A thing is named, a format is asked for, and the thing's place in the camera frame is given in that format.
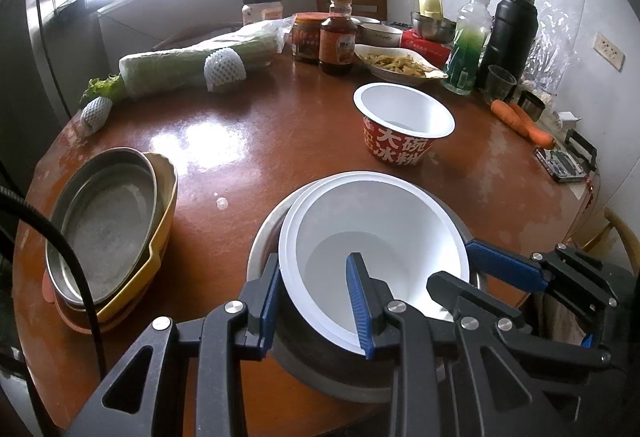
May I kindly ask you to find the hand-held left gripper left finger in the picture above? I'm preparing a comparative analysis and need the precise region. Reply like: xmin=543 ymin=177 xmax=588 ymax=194
xmin=65 ymin=253 xmax=282 ymax=437

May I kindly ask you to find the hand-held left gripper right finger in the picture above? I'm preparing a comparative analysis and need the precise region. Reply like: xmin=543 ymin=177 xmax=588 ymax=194
xmin=346 ymin=252 xmax=571 ymax=437

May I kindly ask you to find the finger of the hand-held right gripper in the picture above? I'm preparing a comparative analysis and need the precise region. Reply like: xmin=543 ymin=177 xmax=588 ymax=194
xmin=426 ymin=271 xmax=613 ymax=368
xmin=464 ymin=239 xmax=621 ymax=333

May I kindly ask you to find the white plastic bowl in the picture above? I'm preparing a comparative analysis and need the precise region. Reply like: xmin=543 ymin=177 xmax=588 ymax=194
xmin=277 ymin=172 xmax=472 ymax=358

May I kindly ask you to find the yellow ribbed bowl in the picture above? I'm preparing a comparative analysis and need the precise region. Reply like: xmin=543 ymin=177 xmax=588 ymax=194
xmin=95 ymin=151 xmax=179 ymax=324

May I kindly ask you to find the round steel pan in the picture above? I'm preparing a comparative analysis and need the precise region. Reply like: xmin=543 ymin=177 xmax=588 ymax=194
xmin=44 ymin=147 xmax=166 ymax=308

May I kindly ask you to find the beige cloth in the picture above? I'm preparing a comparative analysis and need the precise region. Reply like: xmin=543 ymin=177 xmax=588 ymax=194
xmin=532 ymin=292 xmax=586 ymax=348

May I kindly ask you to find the small metal tin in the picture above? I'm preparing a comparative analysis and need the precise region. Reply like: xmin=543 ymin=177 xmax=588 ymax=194
xmin=535 ymin=147 xmax=586 ymax=184

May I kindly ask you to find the light wooden chair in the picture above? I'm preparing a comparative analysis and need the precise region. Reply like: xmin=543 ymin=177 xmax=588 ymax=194
xmin=582 ymin=207 xmax=640 ymax=268

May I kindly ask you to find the orange carrot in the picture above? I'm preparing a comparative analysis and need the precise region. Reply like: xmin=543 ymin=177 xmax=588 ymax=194
xmin=515 ymin=109 xmax=557 ymax=148
xmin=490 ymin=99 xmax=532 ymax=138

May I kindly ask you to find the red printed paper bowl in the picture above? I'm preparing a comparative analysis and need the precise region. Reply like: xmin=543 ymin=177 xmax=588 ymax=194
xmin=353 ymin=83 xmax=457 ymax=170

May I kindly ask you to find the small metal cup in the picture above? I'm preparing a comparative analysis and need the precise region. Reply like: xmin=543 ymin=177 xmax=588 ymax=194
xmin=517 ymin=90 xmax=546 ymax=122

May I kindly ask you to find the clear glass cup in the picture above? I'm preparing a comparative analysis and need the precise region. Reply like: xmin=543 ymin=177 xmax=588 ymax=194
xmin=484 ymin=65 xmax=518 ymax=105

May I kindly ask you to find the orange plastic plate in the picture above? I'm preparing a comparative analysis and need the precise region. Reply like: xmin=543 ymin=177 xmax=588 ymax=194
xmin=42 ymin=267 xmax=108 ymax=335

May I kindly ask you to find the green liquid plastic bottle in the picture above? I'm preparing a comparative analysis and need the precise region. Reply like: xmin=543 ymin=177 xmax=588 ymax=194
xmin=442 ymin=0 xmax=493 ymax=95

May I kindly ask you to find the clear plastic bag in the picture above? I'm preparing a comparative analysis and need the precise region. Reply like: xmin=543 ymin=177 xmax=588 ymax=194
xmin=520 ymin=2 xmax=576 ymax=98

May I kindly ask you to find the black thermos flask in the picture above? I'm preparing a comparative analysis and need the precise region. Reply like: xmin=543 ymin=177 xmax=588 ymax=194
xmin=475 ymin=0 xmax=540 ymax=90

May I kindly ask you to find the white plate of food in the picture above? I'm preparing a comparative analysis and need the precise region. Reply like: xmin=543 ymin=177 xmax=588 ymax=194
xmin=353 ymin=43 xmax=449 ymax=82

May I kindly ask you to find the red tissue box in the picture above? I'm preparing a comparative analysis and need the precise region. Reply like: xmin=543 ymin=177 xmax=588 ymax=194
xmin=400 ymin=29 xmax=456 ymax=60

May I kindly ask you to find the white foam net sleeve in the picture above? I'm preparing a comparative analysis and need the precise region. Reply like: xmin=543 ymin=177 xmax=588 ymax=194
xmin=80 ymin=97 xmax=115 ymax=135
xmin=204 ymin=48 xmax=248 ymax=92

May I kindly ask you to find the small steel bowl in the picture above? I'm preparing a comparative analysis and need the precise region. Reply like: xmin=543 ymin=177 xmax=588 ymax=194
xmin=411 ymin=12 xmax=457 ymax=44

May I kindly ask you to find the plastic-wrapped celtuce stalk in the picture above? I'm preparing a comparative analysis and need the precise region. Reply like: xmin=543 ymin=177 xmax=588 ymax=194
xmin=80 ymin=17 xmax=293 ymax=108

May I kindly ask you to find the ceramic bowl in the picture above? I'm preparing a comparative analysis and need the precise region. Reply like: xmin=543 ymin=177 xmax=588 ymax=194
xmin=357 ymin=23 xmax=404 ymax=48

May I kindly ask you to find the chili sauce jar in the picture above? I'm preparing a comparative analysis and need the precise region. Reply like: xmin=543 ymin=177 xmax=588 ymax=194
xmin=291 ymin=13 xmax=326 ymax=64

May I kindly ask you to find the brown sauce bottle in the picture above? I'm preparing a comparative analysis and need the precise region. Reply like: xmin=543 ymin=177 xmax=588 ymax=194
xmin=319 ymin=0 xmax=359 ymax=78

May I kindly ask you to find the clear jar with black lid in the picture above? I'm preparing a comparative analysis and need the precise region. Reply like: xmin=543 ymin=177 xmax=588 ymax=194
xmin=241 ymin=0 xmax=285 ymax=28

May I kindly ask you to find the flat-back wooden chair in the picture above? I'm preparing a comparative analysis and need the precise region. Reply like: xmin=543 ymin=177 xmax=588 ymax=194
xmin=314 ymin=0 xmax=388 ymax=20

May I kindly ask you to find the grey refrigerator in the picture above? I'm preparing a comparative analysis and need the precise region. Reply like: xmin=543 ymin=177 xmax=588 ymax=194
xmin=22 ymin=0 xmax=108 ymax=112

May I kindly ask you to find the black metal bracket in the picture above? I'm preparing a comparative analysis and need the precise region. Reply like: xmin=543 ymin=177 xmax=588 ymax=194
xmin=565 ymin=129 xmax=599 ymax=175

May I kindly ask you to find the black cable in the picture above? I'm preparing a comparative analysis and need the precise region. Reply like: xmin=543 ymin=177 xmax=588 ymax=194
xmin=0 ymin=187 xmax=108 ymax=378

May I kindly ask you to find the white wall outlet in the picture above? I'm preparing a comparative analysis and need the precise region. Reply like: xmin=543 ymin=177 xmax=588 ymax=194
xmin=594 ymin=32 xmax=626 ymax=70

